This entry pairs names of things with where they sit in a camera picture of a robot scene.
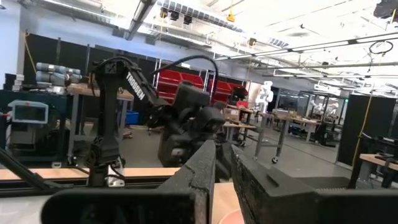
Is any long ceiling light bar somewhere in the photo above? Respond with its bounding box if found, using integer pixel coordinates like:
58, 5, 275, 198
213, 32, 398, 62

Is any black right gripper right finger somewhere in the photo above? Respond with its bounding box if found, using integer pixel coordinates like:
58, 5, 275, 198
230, 144, 398, 224

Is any stack of black white boxes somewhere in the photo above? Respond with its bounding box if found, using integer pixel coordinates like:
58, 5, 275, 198
2, 73, 25, 92

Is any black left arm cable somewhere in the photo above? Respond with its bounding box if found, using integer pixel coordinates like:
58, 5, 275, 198
149, 55, 220, 97

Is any light blue framed monitor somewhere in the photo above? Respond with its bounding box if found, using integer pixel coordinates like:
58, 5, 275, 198
7, 100, 50, 125

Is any small cluttered wooden table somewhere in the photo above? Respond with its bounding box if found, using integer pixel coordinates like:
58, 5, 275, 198
222, 104, 259, 147

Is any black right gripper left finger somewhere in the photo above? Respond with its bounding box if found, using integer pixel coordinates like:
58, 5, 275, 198
40, 139, 217, 224

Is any wooden workbench with metal legs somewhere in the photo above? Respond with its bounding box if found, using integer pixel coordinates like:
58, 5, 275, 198
66, 82, 135, 158

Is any red bin storage rack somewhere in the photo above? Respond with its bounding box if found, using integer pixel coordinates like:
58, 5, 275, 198
154, 58, 250, 106

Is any blue plastic bin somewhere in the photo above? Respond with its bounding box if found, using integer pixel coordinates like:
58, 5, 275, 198
125, 110, 140, 126

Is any cardboard box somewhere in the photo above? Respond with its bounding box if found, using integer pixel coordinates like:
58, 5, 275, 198
223, 107, 241, 123

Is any blue-grey wrapped roll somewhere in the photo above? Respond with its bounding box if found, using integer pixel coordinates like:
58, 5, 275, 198
35, 62, 81, 75
35, 71, 83, 87

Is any pink plate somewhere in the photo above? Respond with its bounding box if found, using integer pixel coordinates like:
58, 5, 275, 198
217, 208, 245, 224

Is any black hanging cable loop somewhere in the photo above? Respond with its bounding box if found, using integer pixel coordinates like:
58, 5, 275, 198
368, 40, 394, 55

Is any black partition panel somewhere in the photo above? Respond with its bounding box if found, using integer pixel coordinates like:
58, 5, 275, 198
337, 94, 398, 166

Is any black table frame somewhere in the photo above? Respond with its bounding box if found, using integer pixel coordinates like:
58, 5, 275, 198
0, 146, 187, 198

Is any wooden table with caster legs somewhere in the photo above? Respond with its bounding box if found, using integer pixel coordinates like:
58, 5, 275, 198
253, 111, 323, 165

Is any wooden side table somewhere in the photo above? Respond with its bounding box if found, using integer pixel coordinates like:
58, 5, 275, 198
348, 152, 398, 189

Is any thin yellow hanging cable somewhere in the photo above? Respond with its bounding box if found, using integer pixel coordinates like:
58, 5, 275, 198
352, 90, 374, 169

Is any white humanoid robot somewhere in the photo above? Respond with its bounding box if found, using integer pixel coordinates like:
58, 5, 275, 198
254, 80, 274, 113

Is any plywood base board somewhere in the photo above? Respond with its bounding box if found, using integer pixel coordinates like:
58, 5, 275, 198
0, 167, 180, 182

